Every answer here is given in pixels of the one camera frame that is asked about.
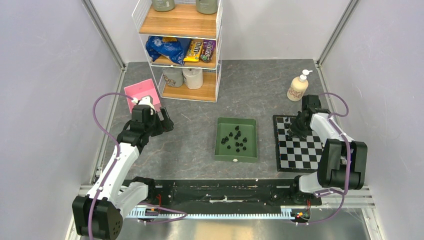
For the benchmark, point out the black and white chessboard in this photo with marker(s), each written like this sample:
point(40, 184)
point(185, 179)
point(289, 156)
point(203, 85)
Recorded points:
point(293, 154)

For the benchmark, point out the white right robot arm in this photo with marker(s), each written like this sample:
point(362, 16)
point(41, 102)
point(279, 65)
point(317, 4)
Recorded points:
point(342, 166)

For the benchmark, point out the green jar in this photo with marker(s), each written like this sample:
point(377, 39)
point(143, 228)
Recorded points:
point(207, 7)
point(163, 5)

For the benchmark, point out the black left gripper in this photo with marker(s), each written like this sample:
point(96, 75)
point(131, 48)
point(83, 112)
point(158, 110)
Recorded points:
point(165, 125)

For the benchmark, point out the green jar right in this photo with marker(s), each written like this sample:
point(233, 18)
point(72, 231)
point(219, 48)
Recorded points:
point(207, 7)

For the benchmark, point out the grey patterned mug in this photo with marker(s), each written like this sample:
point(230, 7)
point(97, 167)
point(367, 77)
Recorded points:
point(173, 76)

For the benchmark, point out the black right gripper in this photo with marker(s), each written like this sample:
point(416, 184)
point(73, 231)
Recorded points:
point(296, 132)

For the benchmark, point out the pink plastic box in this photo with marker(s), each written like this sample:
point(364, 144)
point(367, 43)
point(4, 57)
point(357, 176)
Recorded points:
point(143, 89)

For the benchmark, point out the blue snack bag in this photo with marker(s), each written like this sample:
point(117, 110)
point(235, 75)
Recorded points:
point(173, 48)

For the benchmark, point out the white toilet paper roll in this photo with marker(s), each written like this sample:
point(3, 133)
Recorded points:
point(193, 77)

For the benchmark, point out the white wire wooden shelf rack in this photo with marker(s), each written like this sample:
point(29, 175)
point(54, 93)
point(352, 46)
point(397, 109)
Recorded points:
point(184, 21)

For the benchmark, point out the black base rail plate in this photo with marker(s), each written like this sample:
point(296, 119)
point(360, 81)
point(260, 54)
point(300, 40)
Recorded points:
point(225, 196)

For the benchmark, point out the brown candy bag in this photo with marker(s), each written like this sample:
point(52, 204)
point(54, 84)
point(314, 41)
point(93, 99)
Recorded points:
point(207, 50)

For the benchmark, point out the cream soap pump bottle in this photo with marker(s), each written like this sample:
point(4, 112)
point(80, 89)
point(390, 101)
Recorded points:
point(298, 86)

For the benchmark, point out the green plastic tray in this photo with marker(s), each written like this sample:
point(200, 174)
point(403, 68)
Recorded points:
point(248, 128)

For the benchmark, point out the yellow candy bag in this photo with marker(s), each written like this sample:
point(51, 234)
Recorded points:
point(194, 50)

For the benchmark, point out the green jar left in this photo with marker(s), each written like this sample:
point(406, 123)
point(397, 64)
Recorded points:
point(163, 5)

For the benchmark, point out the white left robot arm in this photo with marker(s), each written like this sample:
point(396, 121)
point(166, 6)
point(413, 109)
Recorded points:
point(101, 212)

